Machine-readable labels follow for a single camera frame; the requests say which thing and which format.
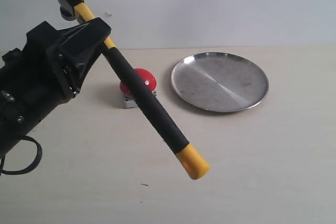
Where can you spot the red dome push button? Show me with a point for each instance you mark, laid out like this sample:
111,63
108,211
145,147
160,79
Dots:
148,79

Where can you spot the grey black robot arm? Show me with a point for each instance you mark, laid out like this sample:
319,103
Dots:
47,72

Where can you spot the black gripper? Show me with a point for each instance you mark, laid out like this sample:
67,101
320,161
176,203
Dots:
47,72

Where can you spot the round stainless steel plate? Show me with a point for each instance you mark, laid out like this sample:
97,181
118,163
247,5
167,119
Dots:
219,82

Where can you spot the yellow black claw hammer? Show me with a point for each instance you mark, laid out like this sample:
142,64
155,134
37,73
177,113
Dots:
191,160

